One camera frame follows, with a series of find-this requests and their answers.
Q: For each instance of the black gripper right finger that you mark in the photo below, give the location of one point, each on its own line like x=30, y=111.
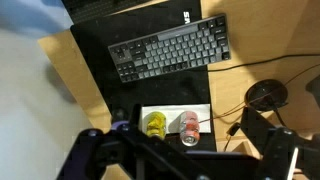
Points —
x=286, y=153

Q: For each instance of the grey black keyboard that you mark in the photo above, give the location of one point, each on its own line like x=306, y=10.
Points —
x=173, y=50

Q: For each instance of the black gooseneck desk lamp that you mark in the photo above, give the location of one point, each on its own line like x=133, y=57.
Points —
x=266, y=95

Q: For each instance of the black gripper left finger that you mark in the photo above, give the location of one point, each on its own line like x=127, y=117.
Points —
x=100, y=150

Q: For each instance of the pink soda can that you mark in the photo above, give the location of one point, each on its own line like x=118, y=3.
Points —
x=190, y=128

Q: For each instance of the yellow soda can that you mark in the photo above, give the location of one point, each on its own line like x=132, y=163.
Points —
x=155, y=125

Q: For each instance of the black desk mat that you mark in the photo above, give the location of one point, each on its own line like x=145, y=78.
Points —
x=100, y=40

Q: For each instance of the white tray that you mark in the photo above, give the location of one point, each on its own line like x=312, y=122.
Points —
x=173, y=111

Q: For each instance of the black monitor stand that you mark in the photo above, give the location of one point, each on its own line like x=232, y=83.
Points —
x=315, y=90

